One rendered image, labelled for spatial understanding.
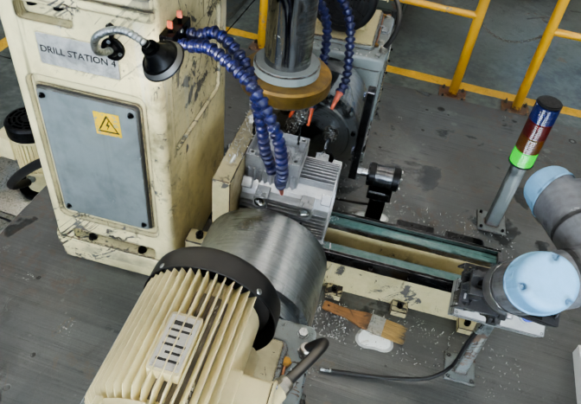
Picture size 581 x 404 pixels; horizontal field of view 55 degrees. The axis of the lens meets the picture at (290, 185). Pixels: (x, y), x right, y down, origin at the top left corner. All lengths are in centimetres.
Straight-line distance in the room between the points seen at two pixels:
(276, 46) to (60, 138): 46
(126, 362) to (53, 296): 79
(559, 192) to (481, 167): 103
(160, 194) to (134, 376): 59
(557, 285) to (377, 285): 69
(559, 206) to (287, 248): 44
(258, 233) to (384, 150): 90
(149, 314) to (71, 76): 54
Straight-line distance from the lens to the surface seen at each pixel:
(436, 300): 138
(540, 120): 146
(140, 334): 66
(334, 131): 140
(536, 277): 73
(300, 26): 101
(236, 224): 103
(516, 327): 115
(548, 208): 86
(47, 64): 110
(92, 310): 137
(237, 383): 66
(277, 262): 97
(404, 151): 184
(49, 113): 116
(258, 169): 120
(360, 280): 136
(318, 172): 122
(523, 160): 152
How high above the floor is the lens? 190
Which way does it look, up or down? 43 degrees down
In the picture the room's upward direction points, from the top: 7 degrees clockwise
